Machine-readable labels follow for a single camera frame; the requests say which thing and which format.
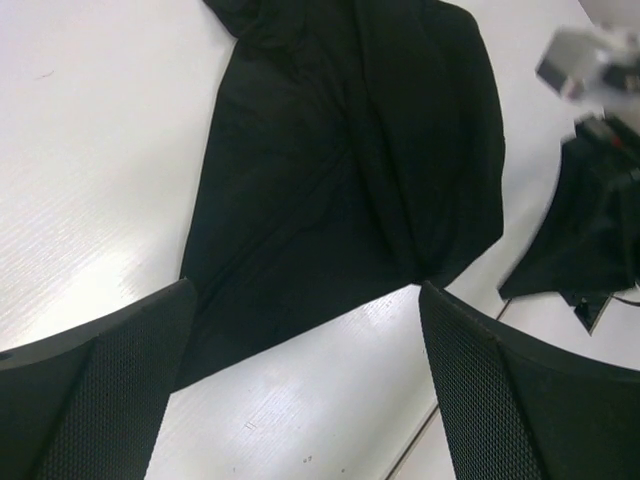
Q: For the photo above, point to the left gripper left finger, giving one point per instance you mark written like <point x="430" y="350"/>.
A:
<point x="88" y="403"/>

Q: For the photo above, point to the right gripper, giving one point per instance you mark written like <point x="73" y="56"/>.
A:
<point x="605" y="158"/>

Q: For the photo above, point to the black t shirt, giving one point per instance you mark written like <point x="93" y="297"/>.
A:
<point x="355" y="148"/>

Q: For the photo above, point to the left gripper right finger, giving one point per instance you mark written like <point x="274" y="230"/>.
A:
<point x="516" y="407"/>

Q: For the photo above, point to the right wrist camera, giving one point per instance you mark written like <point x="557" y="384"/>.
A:
<point x="599" y="64"/>

